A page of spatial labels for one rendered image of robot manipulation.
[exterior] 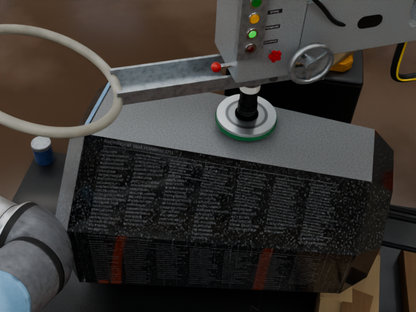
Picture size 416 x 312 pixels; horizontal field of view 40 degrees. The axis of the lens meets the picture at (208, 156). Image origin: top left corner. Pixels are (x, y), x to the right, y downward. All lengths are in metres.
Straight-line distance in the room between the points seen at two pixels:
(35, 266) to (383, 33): 1.34
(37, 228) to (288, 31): 1.00
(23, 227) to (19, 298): 0.15
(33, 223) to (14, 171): 2.17
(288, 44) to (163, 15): 2.48
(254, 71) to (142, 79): 0.36
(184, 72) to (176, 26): 2.17
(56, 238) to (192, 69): 1.03
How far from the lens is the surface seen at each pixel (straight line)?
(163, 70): 1.84
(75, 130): 1.56
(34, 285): 0.91
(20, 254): 0.93
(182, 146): 1.97
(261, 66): 1.74
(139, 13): 4.16
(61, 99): 3.51
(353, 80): 2.54
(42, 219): 1.00
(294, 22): 1.69
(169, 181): 1.97
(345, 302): 2.44
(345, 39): 1.84
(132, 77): 1.84
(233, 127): 1.97
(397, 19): 1.90
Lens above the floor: 2.30
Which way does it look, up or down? 48 degrees down
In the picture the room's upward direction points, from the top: 3 degrees clockwise
